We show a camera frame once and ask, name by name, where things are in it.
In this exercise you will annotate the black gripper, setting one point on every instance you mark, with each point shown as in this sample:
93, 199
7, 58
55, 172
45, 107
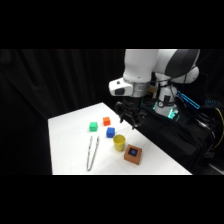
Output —
130, 105

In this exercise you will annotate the brown block with blue circle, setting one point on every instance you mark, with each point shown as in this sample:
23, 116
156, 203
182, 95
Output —
133, 154

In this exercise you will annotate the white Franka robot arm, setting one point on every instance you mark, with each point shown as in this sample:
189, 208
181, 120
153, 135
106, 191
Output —
143, 65

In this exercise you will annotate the orange cube block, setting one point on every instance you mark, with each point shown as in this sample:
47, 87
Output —
106, 121

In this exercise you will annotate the blue cube block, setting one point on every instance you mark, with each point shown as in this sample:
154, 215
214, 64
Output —
110, 132

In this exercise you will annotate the green cube block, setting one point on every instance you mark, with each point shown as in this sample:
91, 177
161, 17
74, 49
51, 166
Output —
93, 126

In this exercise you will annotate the yellow plastic cup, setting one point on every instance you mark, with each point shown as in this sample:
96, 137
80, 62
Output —
119, 143

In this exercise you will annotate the metal tongs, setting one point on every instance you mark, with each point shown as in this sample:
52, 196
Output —
90, 155

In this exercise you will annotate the black cloth-covered robot stand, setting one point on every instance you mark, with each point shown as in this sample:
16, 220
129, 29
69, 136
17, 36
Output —
180, 140

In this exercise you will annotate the blue-lit device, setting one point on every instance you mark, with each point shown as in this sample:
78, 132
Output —
188, 100

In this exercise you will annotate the black curtain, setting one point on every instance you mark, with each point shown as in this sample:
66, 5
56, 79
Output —
36, 100

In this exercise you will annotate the wrist camera with tan mount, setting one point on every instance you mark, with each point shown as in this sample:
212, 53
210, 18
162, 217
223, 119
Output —
152, 92

